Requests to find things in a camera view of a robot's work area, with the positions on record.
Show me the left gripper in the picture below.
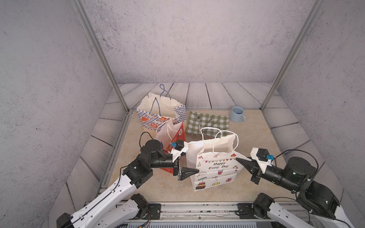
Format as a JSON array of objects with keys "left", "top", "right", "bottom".
[{"left": 147, "top": 145, "right": 198, "bottom": 182}]

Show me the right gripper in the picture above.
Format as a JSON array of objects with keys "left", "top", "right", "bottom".
[{"left": 236, "top": 156, "right": 299, "bottom": 194}]

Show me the white Happy Every Day bag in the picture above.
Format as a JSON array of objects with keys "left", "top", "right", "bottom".
[{"left": 186, "top": 127, "right": 251, "bottom": 192}]

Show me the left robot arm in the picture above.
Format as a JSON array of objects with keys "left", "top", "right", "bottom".
[{"left": 56, "top": 139, "right": 198, "bottom": 228}]

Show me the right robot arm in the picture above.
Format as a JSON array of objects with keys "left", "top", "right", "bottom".
[{"left": 237, "top": 157, "right": 353, "bottom": 228}]

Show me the red paper gift bag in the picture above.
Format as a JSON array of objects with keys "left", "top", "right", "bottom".
[{"left": 155, "top": 119, "right": 185, "bottom": 174}]

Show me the blue checkered paper bag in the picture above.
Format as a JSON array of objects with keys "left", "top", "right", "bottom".
[{"left": 136, "top": 84, "right": 187, "bottom": 131}]

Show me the light blue mug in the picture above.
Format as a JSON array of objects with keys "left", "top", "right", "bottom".
[{"left": 229, "top": 106, "right": 246, "bottom": 123}]

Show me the green checkered cloth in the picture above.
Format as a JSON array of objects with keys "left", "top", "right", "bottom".
[{"left": 185, "top": 112, "right": 229, "bottom": 137}]

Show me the metal fork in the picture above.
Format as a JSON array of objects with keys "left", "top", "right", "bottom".
[{"left": 206, "top": 117, "right": 219, "bottom": 127}]

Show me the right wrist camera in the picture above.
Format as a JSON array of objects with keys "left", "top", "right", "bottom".
[{"left": 250, "top": 147, "right": 275, "bottom": 174}]

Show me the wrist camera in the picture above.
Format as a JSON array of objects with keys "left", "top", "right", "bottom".
[
  {"left": 250, "top": 147, "right": 275, "bottom": 174},
  {"left": 170, "top": 140, "right": 189, "bottom": 162}
]

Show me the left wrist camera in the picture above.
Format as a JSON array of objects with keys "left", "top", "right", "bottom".
[{"left": 170, "top": 140, "right": 189, "bottom": 162}]

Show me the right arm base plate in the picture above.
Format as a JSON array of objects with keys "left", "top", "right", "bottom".
[{"left": 235, "top": 203, "right": 255, "bottom": 219}]

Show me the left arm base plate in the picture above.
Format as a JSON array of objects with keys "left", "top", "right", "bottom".
[{"left": 142, "top": 203, "right": 162, "bottom": 220}]

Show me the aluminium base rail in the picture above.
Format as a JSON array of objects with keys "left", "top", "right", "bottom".
[{"left": 75, "top": 185, "right": 329, "bottom": 228}]

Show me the right frame post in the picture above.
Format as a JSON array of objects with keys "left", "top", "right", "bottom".
[{"left": 260, "top": 0, "right": 326, "bottom": 112}]

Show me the frame post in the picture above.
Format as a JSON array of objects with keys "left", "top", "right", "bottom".
[
  {"left": 71, "top": 0, "right": 129, "bottom": 113},
  {"left": 260, "top": 0, "right": 326, "bottom": 112}
]

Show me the left frame post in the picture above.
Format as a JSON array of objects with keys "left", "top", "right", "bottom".
[{"left": 71, "top": 0, "right": 129, "bottom": 113}]

